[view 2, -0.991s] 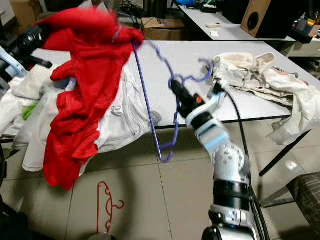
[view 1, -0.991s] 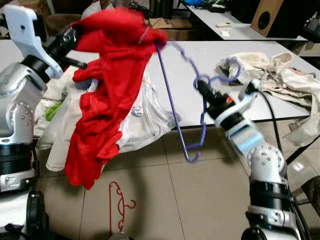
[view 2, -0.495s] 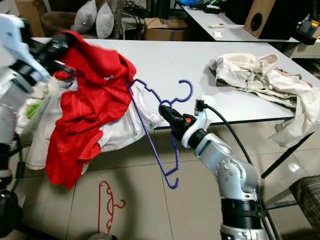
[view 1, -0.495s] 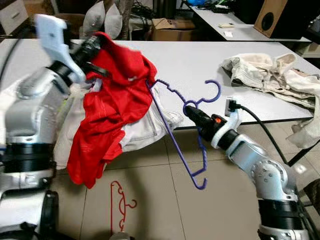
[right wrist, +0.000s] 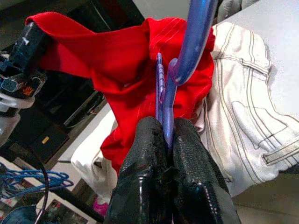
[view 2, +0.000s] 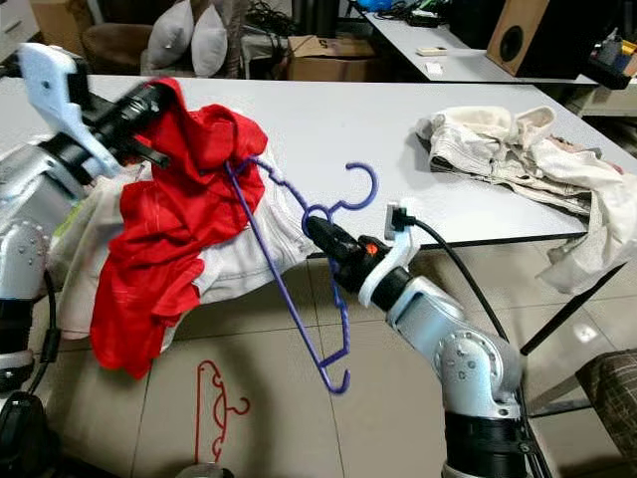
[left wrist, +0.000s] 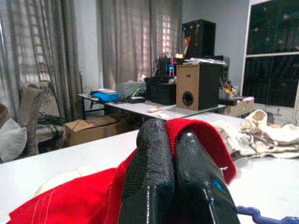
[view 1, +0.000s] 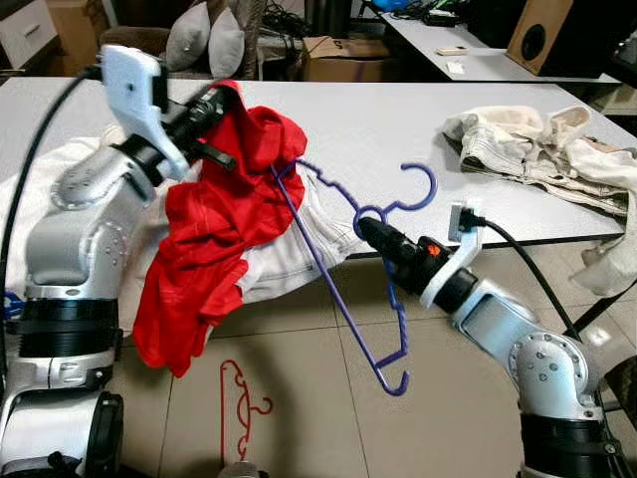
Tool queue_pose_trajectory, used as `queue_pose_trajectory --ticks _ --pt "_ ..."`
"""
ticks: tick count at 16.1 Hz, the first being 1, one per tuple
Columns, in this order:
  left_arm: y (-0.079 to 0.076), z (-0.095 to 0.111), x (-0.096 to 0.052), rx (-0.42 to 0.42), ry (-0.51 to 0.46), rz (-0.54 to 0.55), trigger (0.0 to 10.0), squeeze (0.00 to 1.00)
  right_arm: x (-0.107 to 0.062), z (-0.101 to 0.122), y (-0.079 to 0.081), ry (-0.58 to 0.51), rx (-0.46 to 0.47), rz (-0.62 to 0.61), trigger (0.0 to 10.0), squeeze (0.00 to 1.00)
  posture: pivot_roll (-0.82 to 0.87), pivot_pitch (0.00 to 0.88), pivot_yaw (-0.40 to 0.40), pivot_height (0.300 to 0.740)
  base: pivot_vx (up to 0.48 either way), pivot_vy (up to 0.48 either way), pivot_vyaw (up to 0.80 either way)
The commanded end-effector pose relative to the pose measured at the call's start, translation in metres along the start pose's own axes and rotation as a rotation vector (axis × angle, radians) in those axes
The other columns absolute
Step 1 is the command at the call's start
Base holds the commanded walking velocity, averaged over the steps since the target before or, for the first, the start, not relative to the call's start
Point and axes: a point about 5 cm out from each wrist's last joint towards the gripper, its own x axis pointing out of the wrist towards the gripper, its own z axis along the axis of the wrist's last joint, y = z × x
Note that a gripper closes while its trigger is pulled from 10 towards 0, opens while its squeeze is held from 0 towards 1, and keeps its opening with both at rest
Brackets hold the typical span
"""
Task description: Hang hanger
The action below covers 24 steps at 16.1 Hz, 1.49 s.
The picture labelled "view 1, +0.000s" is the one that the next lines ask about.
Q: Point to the red plastic hanger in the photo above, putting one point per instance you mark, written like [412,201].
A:
[236,408]

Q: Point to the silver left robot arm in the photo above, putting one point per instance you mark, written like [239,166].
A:
[80,239]

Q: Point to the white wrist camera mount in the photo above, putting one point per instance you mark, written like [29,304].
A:
[139,100]
[460,254]

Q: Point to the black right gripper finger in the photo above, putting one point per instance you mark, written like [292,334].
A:
[374,243]
[383,229]

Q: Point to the cardboard box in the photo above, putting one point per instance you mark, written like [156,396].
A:
[348,60]
[75,30]

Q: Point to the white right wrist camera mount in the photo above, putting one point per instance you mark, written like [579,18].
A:
[460,254]

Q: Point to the purple plastic hanger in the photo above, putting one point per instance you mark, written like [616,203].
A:
[328,289]

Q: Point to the wooden black speaker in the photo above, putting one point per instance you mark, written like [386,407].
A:
[567,35]

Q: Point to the white remote control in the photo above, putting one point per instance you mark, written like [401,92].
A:
[453,50]

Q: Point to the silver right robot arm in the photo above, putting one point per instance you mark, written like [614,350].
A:
[537,358]

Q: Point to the grey desk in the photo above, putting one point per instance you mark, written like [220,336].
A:
[468,65]

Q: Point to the cream jacket plaid lining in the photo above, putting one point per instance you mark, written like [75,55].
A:
[537,149]

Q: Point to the grey pillow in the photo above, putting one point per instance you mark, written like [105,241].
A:
[227,45]
[189,38]

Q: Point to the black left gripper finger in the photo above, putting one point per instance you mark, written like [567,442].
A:
[219,156]
[214,102]

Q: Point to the brown armchair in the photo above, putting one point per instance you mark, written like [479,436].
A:
[134,42]

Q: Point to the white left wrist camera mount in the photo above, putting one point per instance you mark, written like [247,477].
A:
[139,100]

